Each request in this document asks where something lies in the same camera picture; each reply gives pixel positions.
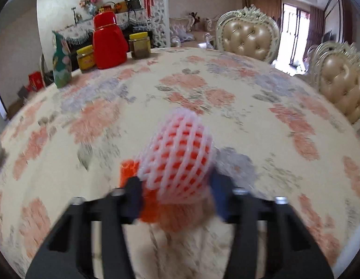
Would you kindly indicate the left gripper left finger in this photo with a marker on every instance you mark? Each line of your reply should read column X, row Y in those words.
column 67, row 251

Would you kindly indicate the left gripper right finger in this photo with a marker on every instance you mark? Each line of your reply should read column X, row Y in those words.
column 291, row 250

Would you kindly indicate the floral tablecloth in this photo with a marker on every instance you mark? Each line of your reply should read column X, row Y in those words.
column 273, row 133

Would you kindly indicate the red gift bag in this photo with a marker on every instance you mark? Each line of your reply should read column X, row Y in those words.
column 36, row 81

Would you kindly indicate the near beige tufted chair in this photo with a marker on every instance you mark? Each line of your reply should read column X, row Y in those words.
column 334, row 72

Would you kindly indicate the beige tufted chair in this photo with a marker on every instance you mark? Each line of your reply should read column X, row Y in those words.
column 334, row 72
column 248, row 32

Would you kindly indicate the teal ceramic vase bottle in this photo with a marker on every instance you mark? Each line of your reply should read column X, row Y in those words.
column 61, row 61

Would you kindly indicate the yellow label jar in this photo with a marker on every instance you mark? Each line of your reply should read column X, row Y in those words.
column 85, row 58

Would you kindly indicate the red thermos jug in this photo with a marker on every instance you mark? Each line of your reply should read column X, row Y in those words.
column 109, row 45

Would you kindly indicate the black piano with lace cover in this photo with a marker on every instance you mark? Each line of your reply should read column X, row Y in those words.
column 81, row 34

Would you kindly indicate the dark contents glass jar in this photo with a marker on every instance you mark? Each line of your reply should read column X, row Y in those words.
column 140, row 45

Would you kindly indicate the far beige tufted chair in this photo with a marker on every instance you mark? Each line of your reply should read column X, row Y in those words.
column 248, row 32

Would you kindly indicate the white ornate sofa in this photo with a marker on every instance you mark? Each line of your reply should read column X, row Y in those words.
column 192, row 32

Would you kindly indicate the white carved screen panel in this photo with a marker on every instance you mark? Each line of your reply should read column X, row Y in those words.
column 159, row 22

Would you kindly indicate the brown curtains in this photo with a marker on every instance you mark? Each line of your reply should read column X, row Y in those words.
column 273, row 8

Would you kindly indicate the pink flower bouquet vase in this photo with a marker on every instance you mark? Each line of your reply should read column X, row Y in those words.
column 90, row 6

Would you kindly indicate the black handbag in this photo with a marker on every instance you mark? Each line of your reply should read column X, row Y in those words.
column 133, row 5

